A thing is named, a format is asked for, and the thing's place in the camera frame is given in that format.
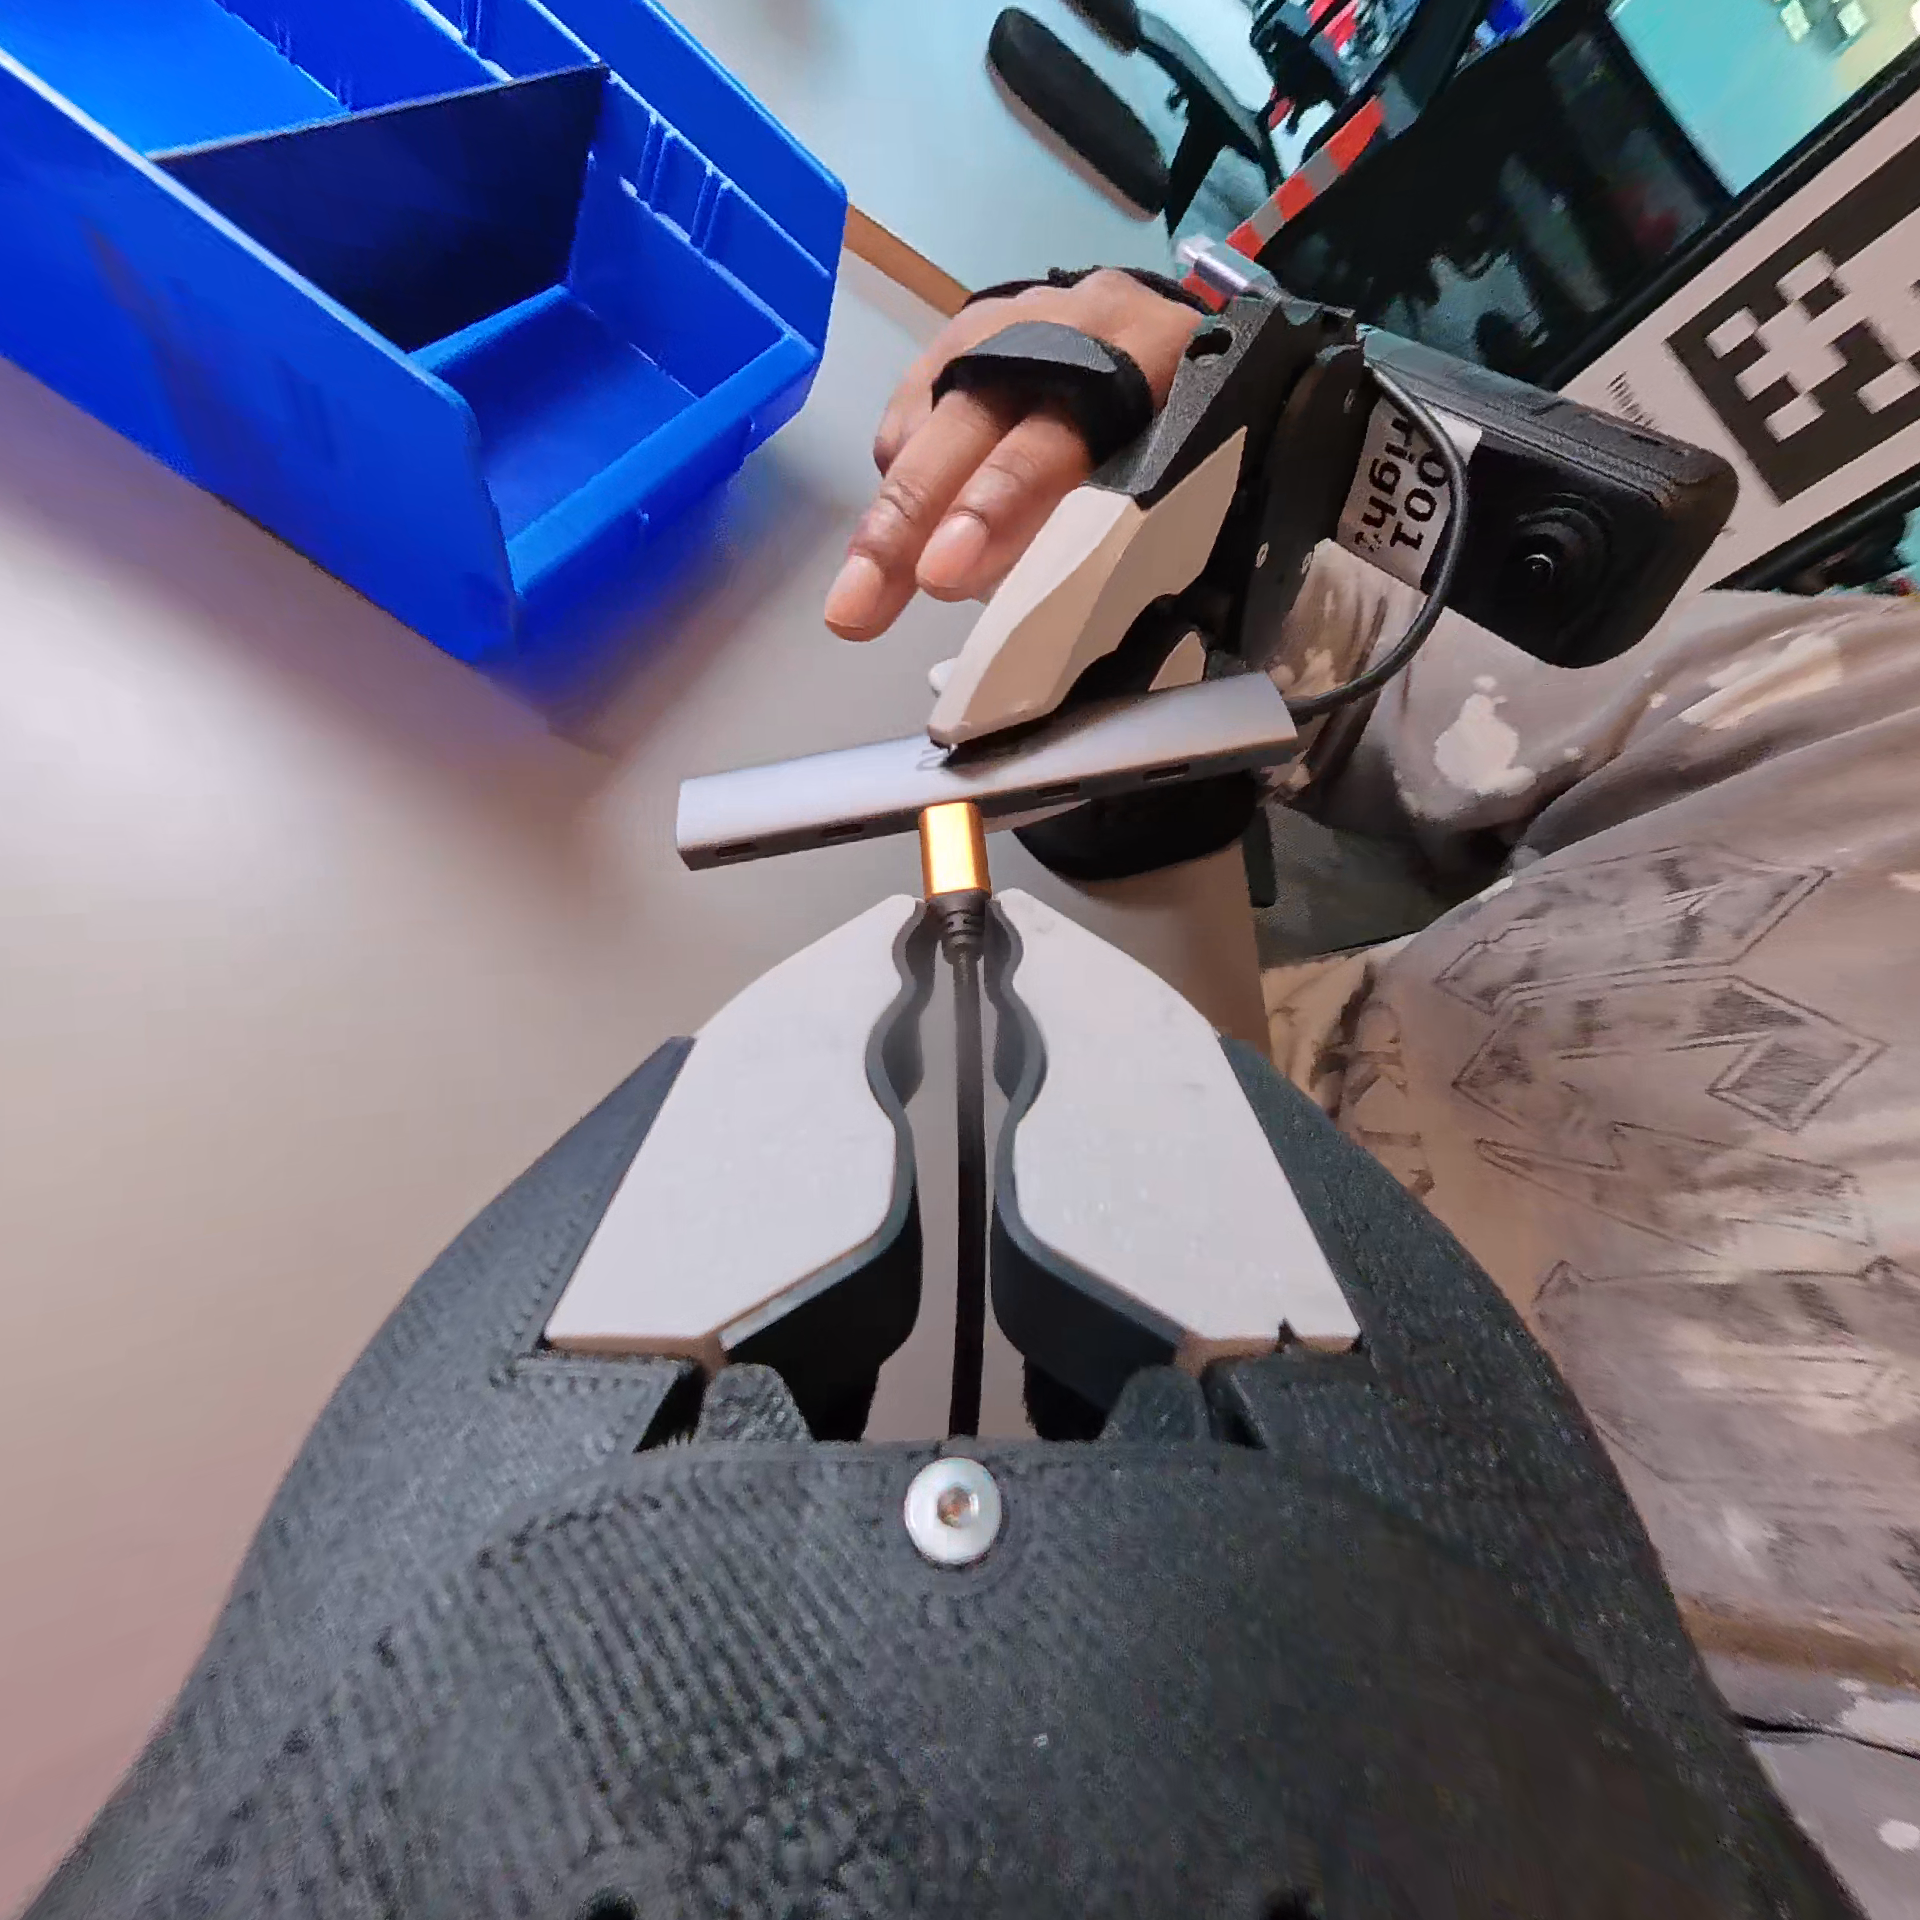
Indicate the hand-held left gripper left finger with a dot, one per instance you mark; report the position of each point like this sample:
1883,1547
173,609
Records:
736,1169

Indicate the computer monitor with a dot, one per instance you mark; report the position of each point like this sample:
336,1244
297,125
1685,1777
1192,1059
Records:
1772,75

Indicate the black office chair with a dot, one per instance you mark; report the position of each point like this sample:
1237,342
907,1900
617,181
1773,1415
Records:
1080,104

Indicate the person's right hand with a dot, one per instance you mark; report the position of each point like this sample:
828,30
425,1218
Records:
962,494

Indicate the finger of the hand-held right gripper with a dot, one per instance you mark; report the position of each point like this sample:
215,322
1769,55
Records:
1179,665
1080,597

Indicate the fiducial marker poster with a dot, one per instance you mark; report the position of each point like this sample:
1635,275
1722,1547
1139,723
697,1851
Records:
1651,375

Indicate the blue plastic bin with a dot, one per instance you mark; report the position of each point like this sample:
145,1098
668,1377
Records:
600,453

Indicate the grey usb hub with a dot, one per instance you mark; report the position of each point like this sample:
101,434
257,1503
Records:
811,817

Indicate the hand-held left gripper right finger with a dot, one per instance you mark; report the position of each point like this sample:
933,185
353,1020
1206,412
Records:
1171,1169

